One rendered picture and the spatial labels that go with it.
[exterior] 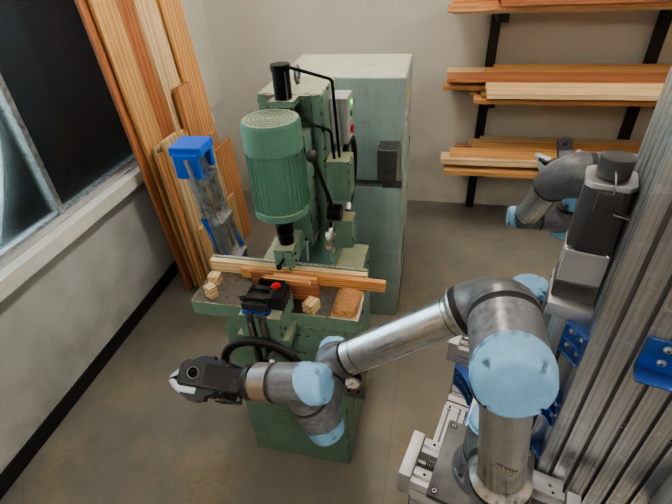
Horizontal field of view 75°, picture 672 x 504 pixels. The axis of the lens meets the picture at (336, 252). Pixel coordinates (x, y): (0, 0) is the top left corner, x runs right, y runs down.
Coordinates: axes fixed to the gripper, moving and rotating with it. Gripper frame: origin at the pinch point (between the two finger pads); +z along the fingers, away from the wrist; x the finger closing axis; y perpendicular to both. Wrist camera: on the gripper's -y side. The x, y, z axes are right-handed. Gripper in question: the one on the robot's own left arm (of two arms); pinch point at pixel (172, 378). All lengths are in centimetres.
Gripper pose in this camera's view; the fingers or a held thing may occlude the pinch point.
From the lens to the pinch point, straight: 101.8
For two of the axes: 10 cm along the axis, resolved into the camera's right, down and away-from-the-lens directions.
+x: 1.2, -8.7, 4.7
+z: -8.9, 1.1, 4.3
